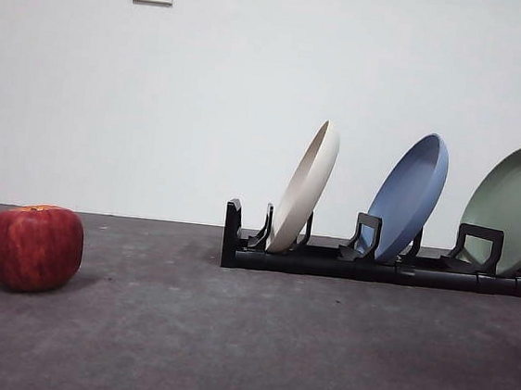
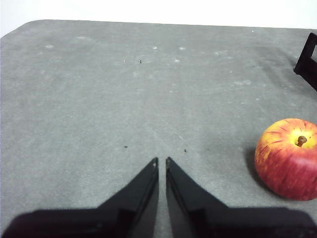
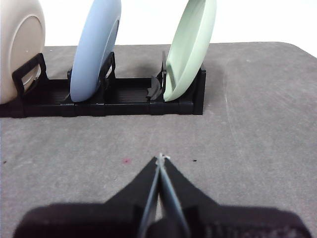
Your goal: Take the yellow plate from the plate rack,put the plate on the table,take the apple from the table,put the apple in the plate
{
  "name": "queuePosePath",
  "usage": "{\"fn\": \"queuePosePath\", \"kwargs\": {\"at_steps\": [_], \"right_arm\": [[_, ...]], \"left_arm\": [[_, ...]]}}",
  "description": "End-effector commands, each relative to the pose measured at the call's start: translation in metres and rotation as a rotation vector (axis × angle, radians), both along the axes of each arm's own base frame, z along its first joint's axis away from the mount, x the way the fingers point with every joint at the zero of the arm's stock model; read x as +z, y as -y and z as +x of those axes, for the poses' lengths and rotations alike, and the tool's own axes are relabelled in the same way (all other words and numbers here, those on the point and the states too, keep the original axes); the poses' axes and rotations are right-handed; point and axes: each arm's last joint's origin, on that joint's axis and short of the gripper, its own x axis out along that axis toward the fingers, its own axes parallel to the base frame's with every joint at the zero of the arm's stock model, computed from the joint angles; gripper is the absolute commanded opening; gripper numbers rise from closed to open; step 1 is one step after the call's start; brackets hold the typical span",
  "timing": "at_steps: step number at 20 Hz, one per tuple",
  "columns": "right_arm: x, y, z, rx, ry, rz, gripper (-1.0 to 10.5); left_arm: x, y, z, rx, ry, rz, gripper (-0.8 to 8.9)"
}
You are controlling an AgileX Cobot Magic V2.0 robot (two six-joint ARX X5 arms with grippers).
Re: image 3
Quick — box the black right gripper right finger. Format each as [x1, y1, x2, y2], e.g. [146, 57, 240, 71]
[160, 156, 312, 238]

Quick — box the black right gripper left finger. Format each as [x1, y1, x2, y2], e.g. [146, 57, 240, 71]
[13, 155, 161, 238]

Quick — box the green plate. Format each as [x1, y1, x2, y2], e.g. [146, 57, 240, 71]
[163, 0, 217, 102]

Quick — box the black plate rack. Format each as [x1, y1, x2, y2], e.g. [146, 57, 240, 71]
[0, 51, 207, 119]

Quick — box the blue plate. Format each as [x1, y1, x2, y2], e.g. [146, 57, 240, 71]
[70, 0, 122, 103]

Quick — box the pale yellow plate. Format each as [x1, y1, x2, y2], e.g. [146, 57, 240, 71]
[0, 0, 46, 105]

